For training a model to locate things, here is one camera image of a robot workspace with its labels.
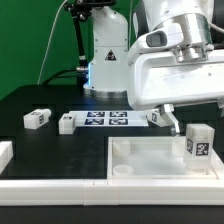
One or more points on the white U-shaped fence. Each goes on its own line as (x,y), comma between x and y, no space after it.
(116,191)

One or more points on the white square tabletop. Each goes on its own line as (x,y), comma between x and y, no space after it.
(150,158)

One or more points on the white marker sheet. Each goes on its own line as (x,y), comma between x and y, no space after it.
(110,118)

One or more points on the black camera stand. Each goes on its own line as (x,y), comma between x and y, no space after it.
(80,11)

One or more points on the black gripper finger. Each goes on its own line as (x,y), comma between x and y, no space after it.
(166,113)

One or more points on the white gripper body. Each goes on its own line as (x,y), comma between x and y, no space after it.
(155,77)

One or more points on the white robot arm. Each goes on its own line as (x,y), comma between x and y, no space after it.
(108,70)

